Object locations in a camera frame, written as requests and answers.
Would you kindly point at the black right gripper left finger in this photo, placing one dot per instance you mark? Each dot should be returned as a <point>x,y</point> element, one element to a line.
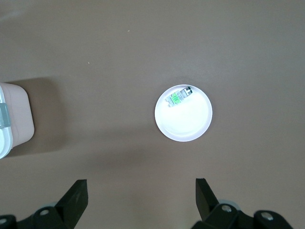
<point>71,202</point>

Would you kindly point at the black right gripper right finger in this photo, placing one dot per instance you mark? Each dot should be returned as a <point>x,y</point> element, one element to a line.
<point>205,200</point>

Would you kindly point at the white round dish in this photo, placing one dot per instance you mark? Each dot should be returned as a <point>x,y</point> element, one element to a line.
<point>186,124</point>

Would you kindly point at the white lidded storage box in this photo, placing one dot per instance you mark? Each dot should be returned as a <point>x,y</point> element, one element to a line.
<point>20,112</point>

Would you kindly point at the green push button switch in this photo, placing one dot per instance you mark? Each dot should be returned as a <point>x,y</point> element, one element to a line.
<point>177,98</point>

